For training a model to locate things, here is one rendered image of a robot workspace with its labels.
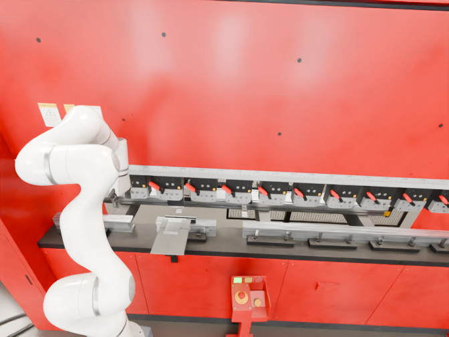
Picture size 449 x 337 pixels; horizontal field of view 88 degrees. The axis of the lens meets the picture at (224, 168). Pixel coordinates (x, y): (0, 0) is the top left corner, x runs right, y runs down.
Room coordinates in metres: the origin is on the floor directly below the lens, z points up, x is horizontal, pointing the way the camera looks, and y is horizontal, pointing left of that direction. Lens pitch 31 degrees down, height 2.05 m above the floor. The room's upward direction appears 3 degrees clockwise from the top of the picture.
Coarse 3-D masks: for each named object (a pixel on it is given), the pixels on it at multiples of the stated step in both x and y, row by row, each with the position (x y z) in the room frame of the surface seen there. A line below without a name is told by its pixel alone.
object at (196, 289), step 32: (64, 256) 0.96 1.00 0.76; (128, 256) 0.96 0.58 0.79; (160, 256) 0.96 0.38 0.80; (192, 256) 0.96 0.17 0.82; (160, 288) 0.96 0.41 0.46; (192, 288) 0.96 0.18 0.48; (224, 288) 0.96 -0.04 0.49; (256, 288) 0.96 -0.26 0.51; (288, 288) 0.96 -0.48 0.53; (352, 288) 0.96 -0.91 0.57; (384, 288) 0.95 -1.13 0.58; (416, 288) 0.95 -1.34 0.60; (448, 288) 0.95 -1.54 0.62; (160, 320) 0.96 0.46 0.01; (192, 320) 0.96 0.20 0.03; (224, 320) 0.96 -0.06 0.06; (288, 320) 0.96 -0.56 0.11; (320, 320) 0.96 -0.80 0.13; (352, 320) 0.95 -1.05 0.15; (384, 320) 0.95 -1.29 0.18; (416, 320) 0.95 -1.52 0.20; (448, 320) 0.95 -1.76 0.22
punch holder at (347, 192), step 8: (328, 184) 1.13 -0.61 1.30; (336, 184) 1.07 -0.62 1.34; (328, 192) 1.10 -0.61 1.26; (336, 192) 1.06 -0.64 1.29; (344, 192) 1.06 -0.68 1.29; (352, 192) 1.06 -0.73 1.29; (328, 200) 1.07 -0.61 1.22; (336, 200) 1.06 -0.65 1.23; (344, 200) 1.06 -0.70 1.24; (352, 200) 1.06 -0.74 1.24; (344, 208) 1.06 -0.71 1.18
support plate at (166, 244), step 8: (184, 224) 1.05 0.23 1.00; (160, 232) 0.97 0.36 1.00; (184, 232) 0.98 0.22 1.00; (160, 240) 0.91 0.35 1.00; (168, 240) 0.92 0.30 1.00; (176, 240) 0.92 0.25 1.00; (184, 240) 0.92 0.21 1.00; (152, 248) 0.86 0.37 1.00; (160, 248) 0.86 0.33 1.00; (168, 248) 0.86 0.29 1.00; (176, 248) 0.86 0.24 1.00; (184, 248) 0.87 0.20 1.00
